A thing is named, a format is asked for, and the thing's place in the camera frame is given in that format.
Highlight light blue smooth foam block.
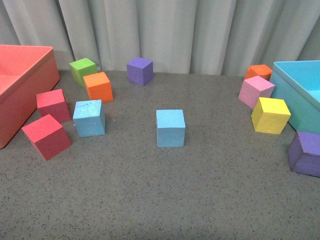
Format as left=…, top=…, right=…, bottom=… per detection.
left=156, top=109, right=186, bottom=148

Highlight light blue dented foam block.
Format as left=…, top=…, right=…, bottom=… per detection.
left=73, top=99, right=106, bottom=137

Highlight purple foam block at back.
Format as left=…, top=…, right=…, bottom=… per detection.
left=126, top=57, right=154, bottom=86

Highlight purple foam block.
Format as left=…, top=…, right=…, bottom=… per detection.
left=126, top=57, right=154, bottom=86
left=288, top=131, right=320, bottom=177

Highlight orange foam block near green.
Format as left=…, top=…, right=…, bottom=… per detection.
left=83, top=72, right=114, bottom=103

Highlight grey curtain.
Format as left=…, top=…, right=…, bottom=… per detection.
left=0, top=0, right=320, bottom=76

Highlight pink foam block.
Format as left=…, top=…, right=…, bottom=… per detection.
left=238, top=75, right=275, bottom=109

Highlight dark red foam block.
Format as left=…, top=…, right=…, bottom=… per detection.
left=36, top=89, right=72, bottom=123

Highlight yellow foam block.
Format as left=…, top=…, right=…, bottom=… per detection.
left=251, top=97, right=291, bottom=135

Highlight red foam block in front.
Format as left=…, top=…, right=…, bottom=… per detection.
left=21, top=114, right=72, bottom=161

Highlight orange foam block near bin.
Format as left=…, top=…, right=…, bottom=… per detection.
left=244, top=64, right=272, bottom=81

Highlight light blue plastic bin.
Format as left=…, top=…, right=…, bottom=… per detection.
left=270, top=60, right=320, bottom=134

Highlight pink plastic bin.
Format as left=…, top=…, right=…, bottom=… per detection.
left=0, top=44, right=61, bottom=148

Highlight purple foam block in front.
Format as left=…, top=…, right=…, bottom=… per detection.
left=288, top=131, right=320, bottom=177

